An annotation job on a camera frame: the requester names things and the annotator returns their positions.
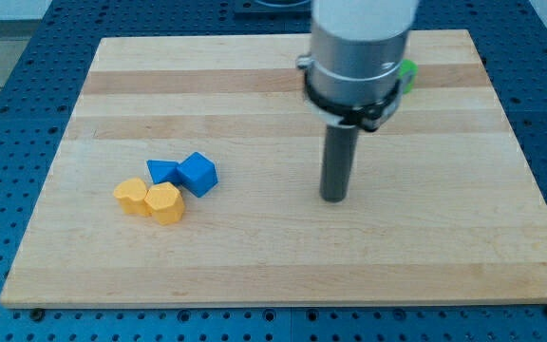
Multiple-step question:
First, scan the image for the blue triangle block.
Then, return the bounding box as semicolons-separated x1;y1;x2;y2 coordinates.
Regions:
146;160;181;185

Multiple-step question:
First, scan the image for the green star block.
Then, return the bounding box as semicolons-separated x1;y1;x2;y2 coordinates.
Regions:
399;59;419;94

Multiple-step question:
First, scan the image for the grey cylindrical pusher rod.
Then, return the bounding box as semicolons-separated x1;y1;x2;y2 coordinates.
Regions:
320;126;358;202

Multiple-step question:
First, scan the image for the blue cube block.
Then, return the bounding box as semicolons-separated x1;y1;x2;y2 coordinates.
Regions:
177;152;218;198

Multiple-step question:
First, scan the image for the wooden board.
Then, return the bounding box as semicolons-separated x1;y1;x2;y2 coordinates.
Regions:
0;29;547;309

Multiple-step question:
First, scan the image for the yellow heart block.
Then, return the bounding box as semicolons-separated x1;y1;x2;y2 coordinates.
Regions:
113;178;151;217

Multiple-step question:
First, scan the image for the yellow hexagon block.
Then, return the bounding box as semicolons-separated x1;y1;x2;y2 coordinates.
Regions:
144;182;185;225

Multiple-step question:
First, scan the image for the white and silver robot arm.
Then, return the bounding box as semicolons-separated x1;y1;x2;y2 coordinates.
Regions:
296;0;419;132

